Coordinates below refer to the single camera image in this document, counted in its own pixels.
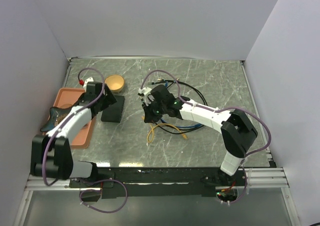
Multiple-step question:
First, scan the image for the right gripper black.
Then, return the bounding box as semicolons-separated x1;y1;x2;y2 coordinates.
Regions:
142;98;167;124

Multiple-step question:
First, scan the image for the yellow ethernet cable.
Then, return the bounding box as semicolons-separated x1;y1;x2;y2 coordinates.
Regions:
141;116;189;144

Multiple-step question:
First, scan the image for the black network switch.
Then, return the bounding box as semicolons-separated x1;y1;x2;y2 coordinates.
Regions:
100;96;125;123

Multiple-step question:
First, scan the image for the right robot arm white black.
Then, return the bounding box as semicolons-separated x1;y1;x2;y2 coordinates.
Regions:
138;85;258;186

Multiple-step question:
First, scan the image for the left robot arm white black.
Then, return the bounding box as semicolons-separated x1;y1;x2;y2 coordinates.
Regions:
30;81;117;185

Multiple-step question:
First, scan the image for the yellow wooden bowl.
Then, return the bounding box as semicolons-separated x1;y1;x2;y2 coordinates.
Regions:
105;74;125;93

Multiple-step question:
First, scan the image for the pink plastic tray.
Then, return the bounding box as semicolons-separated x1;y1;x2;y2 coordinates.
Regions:
53;88;96;149

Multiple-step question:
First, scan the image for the dark blue star dish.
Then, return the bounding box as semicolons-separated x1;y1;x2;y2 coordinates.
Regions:
40;106;72;133

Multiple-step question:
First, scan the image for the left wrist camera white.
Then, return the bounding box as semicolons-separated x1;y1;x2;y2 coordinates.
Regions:
79;77;94;91

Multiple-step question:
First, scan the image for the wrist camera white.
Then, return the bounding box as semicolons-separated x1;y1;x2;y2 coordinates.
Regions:
138;87;152;105
79;77;94;91

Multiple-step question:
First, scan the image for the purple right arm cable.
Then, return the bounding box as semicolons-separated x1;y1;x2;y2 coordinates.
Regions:
141;70;272;206

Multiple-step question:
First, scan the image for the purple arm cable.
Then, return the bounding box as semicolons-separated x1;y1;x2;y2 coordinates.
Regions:
141;70;272;206
41;68;128;214

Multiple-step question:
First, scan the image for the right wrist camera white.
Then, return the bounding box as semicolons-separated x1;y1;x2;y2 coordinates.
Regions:
138;87;152;105

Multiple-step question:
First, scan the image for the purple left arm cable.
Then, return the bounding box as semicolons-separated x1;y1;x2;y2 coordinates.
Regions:
41;68;128;214

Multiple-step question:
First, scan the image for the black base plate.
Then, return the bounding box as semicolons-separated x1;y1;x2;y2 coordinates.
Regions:
69;167;246;199

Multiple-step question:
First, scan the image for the aluminium frame rail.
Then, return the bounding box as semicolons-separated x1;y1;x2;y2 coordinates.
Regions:
245;168;289;188

